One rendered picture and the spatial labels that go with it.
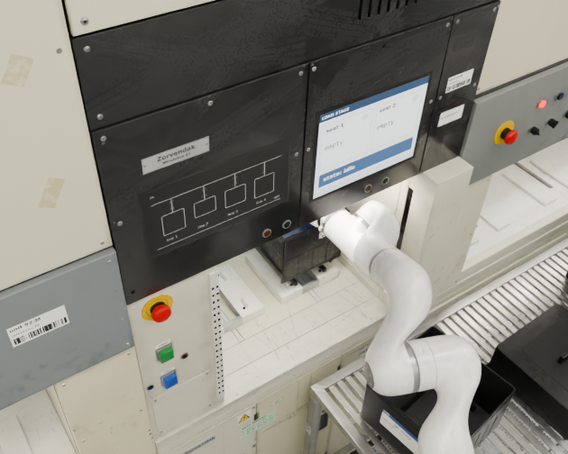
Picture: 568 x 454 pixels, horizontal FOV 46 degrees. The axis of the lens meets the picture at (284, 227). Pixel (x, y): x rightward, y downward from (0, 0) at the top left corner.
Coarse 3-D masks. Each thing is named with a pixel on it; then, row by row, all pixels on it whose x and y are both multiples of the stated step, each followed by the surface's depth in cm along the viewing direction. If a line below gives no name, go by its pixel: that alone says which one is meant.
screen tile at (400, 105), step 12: (408, 96) 137; (420, 96) 139; (384, 108) 134; (396, 108) 137; (408, 108) 139; (384, 120) 137; (408, 120) 142; (384, 132) 139; (396, 132) 142; (408, 132) 144; (372, 144) 139
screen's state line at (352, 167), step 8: (400, 144) 145; (408, 144) 147; (376, 152) 142; (384, 152) 144; (392, 152) 145; (400, 152) 147; (360, 160) 140; (368, 160) 142; (376, 160) 144; (336, 168) 137; (344, 168) 139; (352, 168) 140; (360, 168) 142; (320, 176) 136; (328, 176) 137; (336, 176) 139; (344, 176) 140; (320, 184) 137
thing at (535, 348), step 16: (544, 320) 196; (560, 320) 196; (512, 336) 191; (528, 336) 191; (544, 336) 191; (560, 336) 191; (496, 352) 189; (512, 352) 187; (528, 352) 187; (544, 352) 187; (560, 352) 187; (496, 368) 192; (512, 368) 186; (528, 368) 183; (544, 368) 183; (560, 368) 183; (512, 384) 188; (528, 384) 183; (544, 384) 180; (560, 384) 180; (528, 400) 185; (544, 400) 180; (560, 400) 176; (544, 416) 183; (560, 416) 177; (560, 432) 180
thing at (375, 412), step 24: (432, 336) 186; (480, 384) 180; (504, 384) 172; (384, 408) 170; (408, 408) 183; (432, 408) 184; (480, 408) 184; (504, 408) 172; (384, 432) 176; (408, 432) 166; (480, 432) 166
